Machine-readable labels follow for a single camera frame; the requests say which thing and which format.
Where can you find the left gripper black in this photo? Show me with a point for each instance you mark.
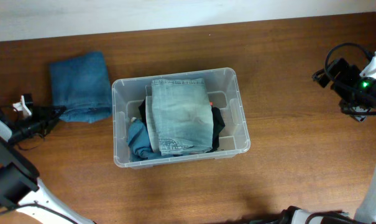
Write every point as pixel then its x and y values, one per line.
pixel 41 117

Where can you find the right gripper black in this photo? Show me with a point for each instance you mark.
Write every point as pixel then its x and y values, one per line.
pixel 353 76

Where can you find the dark blue jeans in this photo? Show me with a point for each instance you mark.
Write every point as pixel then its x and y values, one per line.
pixel 82 86

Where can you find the small blue cloth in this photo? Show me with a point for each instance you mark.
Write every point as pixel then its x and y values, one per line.
pixel 139 142

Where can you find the black garment with red trim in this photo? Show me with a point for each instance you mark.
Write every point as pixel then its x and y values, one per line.
pixel 218 123

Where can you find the light blue jeans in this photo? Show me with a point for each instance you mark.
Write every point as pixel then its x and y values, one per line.
pixel 179 117

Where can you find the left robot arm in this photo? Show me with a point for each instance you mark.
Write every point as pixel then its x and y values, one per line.
pixel 21 188

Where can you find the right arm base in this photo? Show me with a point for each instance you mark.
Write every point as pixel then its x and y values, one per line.
pixel 296 215

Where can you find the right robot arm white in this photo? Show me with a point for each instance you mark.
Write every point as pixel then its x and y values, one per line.
pixel 357 91

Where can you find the clear plastic storage bin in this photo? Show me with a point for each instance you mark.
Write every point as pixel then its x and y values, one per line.
pixel 223 91

